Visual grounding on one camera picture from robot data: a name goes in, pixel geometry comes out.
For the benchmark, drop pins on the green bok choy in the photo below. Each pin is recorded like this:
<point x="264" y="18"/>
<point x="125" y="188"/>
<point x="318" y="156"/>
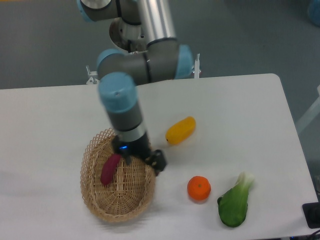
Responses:
<point x="233" y="204"/>

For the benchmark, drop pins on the yellow mango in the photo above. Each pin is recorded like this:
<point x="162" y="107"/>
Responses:
<point x="180" y="131"/>

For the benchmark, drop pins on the black device at table edge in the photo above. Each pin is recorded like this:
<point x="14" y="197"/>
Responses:
<point x="312" y="214"/>

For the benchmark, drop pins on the woven wicker basket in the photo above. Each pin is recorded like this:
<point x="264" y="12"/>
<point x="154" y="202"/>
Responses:
<point x="130" y="191"/>

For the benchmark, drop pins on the orange tangerine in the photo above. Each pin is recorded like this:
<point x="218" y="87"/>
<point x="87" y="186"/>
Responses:
<point x="198" y="188"/>

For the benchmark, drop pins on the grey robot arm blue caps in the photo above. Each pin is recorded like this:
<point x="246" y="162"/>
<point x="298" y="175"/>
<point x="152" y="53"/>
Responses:
<point x="150" y="53"/>

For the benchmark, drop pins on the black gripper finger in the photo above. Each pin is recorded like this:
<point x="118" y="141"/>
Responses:
<point x="121" y="148"/>
<point x="157" y="161"/>

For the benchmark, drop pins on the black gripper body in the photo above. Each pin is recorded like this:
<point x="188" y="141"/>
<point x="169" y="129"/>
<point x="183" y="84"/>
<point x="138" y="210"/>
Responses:
<point x="140" y="147"/>

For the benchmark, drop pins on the purple sweet potato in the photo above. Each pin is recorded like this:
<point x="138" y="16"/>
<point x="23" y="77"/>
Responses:
<point x="109" y="169"/>

